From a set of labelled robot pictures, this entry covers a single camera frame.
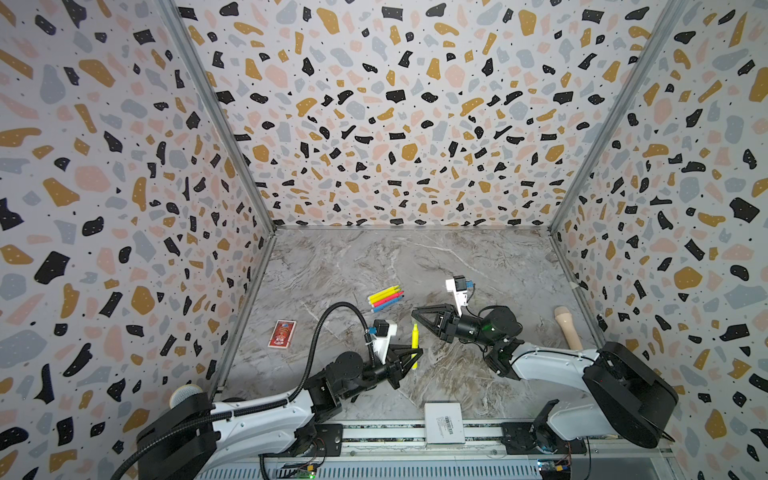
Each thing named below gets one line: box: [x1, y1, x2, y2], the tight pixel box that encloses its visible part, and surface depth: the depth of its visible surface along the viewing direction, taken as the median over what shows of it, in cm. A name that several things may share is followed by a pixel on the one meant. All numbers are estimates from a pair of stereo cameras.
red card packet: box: [267, 319, 297, 349], surface depth 92 cm
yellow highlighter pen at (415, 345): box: [411, 324, 419, 369], surface depth 72 cm
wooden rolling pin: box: [554, 306, 583, 350], surface depth 94 cm
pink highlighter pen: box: [371, 291, 405, 308], surface depth 102 cm
